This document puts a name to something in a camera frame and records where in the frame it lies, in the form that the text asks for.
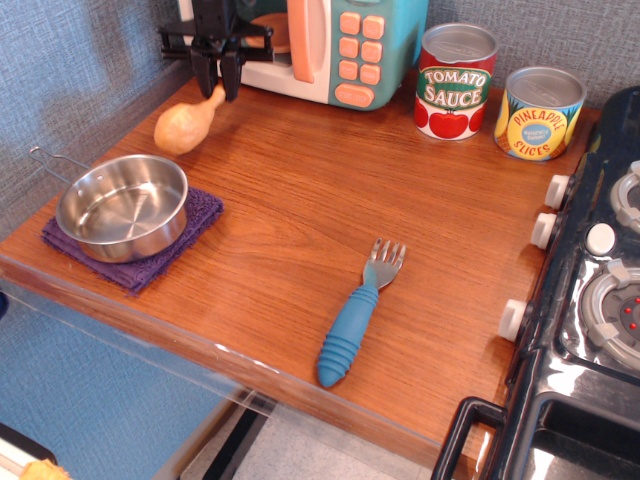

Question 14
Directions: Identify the teal toy microwave oven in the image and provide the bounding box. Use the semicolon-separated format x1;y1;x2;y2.
179;1;428;111

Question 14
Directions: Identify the pineapple slices can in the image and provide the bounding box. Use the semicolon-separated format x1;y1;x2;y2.
494;66;587;162

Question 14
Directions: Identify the purple folded cloth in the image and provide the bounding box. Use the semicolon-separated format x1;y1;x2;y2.
41;187;225;295

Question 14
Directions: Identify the blue handled fork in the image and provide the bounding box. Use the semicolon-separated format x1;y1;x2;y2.
316;238;407;388

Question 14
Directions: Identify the white stove knob front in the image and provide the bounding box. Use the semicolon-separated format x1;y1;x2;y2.
498;299;527;342

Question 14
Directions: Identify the orange toy chicken drumstick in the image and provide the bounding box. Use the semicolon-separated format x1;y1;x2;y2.
154;85;226;155

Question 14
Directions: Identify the orange object bottom left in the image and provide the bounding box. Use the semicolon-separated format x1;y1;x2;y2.
19;459;71;480

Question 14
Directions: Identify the stainless steel pot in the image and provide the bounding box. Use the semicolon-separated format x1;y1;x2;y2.
29;146;189;263

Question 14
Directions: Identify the white stove knob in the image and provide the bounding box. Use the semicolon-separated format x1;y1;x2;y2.
530;213;557;250
544;175;571;210
498;299;527;342

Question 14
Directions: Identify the black toy stove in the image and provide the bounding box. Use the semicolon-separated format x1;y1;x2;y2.
432;87;639;479

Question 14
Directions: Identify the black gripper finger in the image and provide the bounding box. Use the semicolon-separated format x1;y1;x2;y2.
220;51;243;102
190;48;218;99

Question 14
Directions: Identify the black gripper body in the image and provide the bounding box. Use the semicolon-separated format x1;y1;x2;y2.
159;1;274;62

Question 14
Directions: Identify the tomato sauce can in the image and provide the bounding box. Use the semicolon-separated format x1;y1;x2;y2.
414;23;498;141

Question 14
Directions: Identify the white stove knob rear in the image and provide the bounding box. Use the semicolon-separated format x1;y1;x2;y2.
544;175;571;210

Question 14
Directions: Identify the white stove knob middle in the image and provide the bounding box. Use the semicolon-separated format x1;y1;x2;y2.
530;213;557;250

